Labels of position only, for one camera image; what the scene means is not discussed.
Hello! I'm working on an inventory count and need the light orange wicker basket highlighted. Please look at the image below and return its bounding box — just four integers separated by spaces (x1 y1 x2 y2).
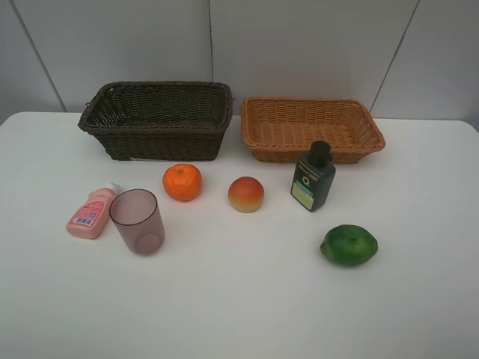
241 96 385 165

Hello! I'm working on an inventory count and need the pink lotion bottle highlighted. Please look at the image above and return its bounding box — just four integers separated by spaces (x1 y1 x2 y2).
66 183 119 239

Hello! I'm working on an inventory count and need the dark green pump bottle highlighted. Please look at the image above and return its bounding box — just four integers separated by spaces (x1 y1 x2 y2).
290 141 336 212

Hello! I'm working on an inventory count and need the translucent purple plastic cup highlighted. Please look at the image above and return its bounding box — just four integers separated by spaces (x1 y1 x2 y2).
109 188 165 256

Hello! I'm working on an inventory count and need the red yellow peach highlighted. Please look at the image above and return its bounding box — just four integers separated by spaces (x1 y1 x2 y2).
228 177 265 213

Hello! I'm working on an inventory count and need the dark brown wicker basket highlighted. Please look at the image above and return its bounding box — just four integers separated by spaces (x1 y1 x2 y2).
79 81 233 162

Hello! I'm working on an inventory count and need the green lime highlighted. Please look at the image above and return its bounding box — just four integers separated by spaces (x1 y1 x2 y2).
319 224 379 267

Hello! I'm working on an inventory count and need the orange mandarin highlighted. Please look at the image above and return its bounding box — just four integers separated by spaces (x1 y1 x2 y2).
162 163 202 202

